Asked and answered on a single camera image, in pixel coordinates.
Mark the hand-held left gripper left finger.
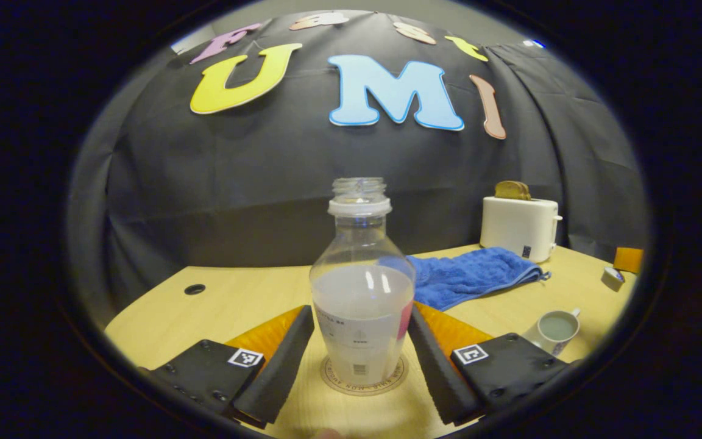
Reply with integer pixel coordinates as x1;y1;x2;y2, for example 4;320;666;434
141;305;315;429

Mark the clear plastic water bottle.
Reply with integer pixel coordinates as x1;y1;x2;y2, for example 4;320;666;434
309;177;416;387

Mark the round wooden coaster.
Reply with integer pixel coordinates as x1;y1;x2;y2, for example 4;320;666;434
319;355;410;397

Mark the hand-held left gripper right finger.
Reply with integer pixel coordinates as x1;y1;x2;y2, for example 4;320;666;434
408;302;571;426

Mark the white toaster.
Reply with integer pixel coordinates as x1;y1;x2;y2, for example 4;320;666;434
480;196;563;263

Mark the white blue patterned teacup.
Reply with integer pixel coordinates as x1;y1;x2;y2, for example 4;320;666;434
522;308;582;357

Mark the blue towel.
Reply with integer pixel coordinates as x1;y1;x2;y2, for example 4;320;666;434
406;246;551;312

